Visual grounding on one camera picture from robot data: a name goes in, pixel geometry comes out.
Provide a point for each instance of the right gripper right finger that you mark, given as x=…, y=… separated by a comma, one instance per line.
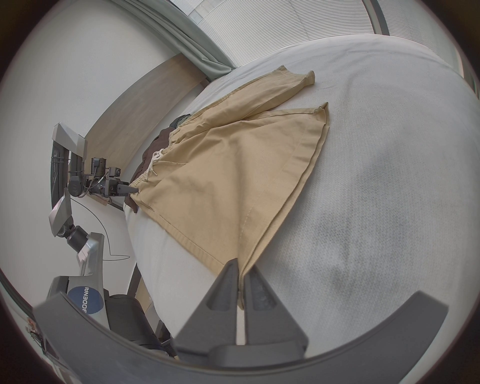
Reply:
x=273, y=322

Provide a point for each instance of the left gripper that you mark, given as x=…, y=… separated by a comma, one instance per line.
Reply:
x=112, y=187

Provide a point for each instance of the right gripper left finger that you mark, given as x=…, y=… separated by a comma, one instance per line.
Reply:
x=213, y=326

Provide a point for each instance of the tan shorts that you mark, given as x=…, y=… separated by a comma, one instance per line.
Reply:
x=232, y=161

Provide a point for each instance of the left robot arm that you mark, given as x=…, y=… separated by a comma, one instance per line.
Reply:
x=60, y=213

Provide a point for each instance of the bed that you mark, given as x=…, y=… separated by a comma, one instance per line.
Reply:
x=375, y=150

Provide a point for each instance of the dark brown shorts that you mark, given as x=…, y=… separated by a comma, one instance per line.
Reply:
x=152, y=150

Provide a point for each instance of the black garment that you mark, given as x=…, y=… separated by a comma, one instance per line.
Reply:
x=178, y=122

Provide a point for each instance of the grey-green curtain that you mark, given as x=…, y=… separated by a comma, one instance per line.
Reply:
x=195, y=41

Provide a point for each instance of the window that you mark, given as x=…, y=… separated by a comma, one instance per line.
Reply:
x=300, y=26

